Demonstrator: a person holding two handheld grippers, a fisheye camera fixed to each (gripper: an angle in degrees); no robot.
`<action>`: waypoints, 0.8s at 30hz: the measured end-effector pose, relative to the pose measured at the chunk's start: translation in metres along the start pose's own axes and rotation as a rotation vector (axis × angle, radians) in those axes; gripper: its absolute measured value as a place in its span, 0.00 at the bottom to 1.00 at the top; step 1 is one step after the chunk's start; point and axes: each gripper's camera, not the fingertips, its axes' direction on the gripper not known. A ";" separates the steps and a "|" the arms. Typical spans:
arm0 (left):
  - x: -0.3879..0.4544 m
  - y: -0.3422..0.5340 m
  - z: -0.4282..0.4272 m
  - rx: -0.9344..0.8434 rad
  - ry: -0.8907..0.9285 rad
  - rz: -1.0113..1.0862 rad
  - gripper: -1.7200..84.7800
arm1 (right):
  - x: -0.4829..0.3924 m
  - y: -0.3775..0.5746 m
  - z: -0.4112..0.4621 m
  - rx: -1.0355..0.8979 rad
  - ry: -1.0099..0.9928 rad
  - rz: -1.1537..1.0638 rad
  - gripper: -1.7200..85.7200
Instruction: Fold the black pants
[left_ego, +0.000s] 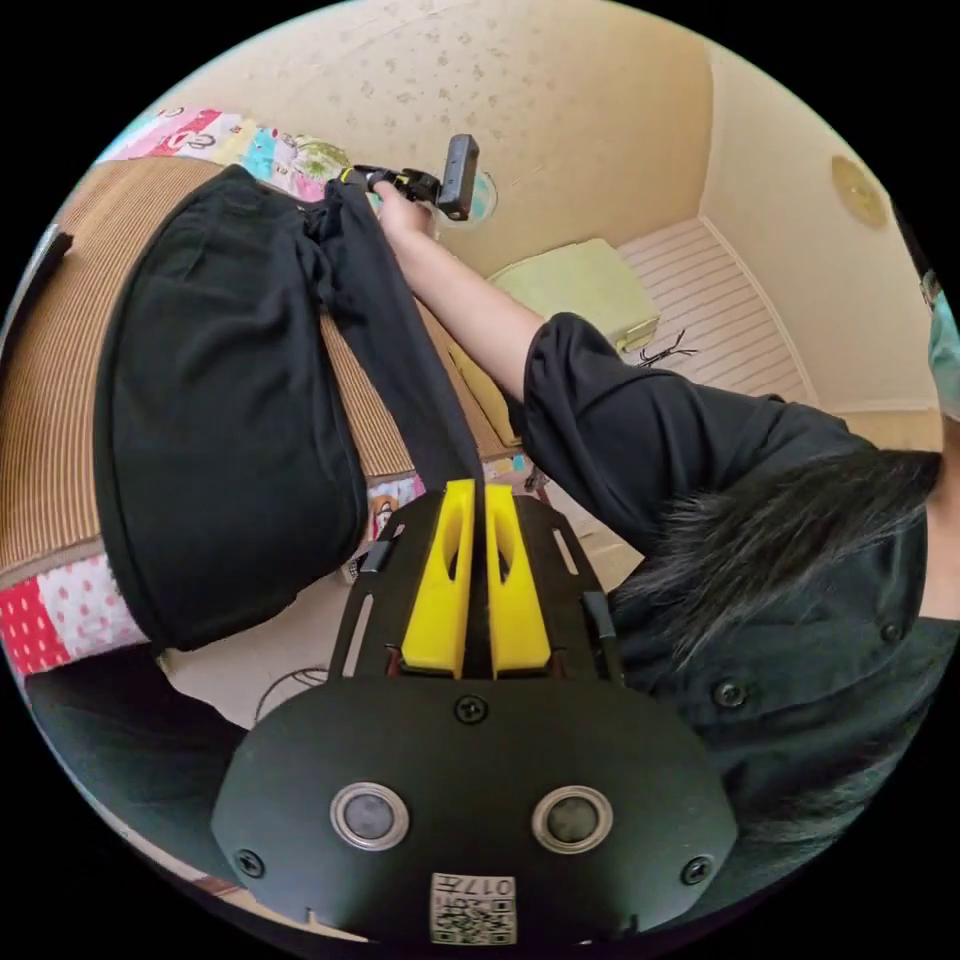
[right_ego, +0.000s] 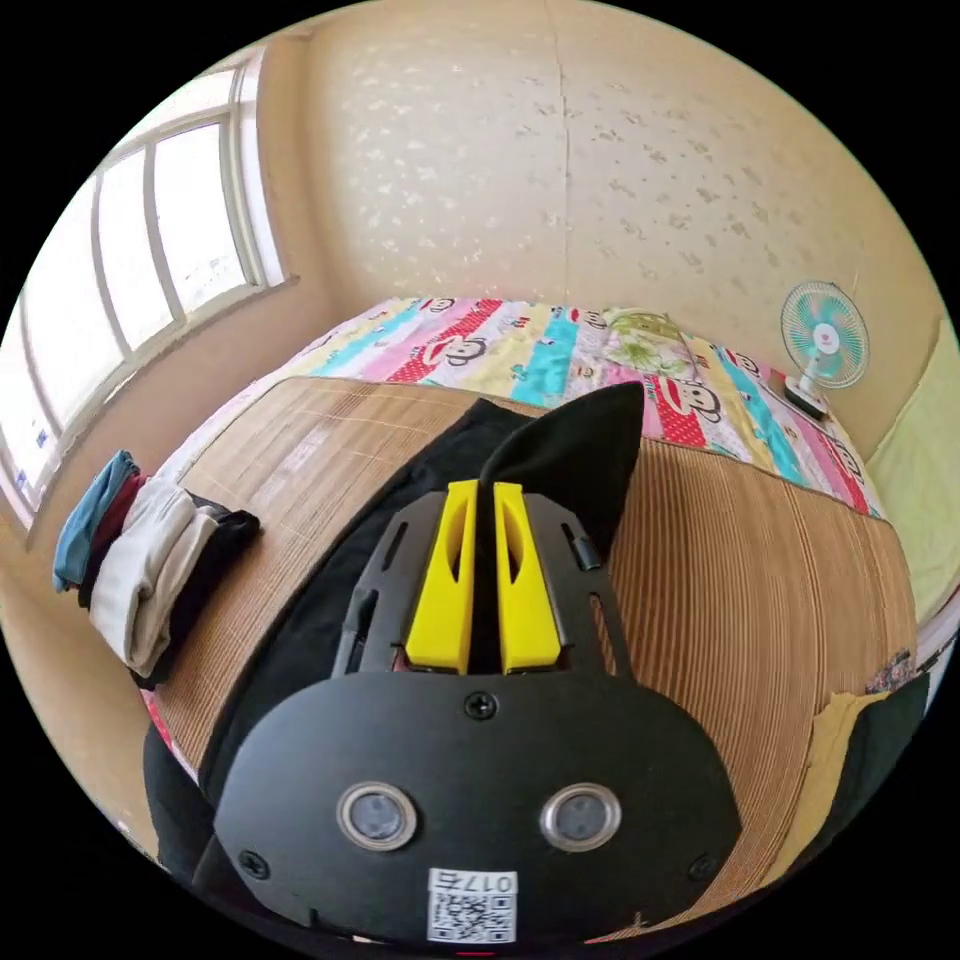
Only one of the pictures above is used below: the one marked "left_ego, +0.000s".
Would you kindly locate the person's right forearm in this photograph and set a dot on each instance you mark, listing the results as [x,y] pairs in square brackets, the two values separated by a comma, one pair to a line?
[465,300]

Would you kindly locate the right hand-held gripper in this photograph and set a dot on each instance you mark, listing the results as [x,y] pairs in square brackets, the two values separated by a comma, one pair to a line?
[405,184]

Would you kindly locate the person's right hand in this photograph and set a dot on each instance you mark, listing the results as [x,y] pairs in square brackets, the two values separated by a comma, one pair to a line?
[401,214]

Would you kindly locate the person's body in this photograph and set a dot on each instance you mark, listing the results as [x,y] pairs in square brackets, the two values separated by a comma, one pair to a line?
[750,600]

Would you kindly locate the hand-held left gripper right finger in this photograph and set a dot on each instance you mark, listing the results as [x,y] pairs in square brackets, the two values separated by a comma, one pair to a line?
[525,607]

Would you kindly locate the black pants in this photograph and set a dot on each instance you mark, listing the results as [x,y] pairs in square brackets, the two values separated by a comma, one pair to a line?
[225,420]

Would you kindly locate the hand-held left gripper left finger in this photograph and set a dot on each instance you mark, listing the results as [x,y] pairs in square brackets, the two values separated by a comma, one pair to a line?
[435,600]

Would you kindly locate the round ceiling lamp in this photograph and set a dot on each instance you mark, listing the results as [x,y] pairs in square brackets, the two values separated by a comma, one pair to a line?
[859,191]

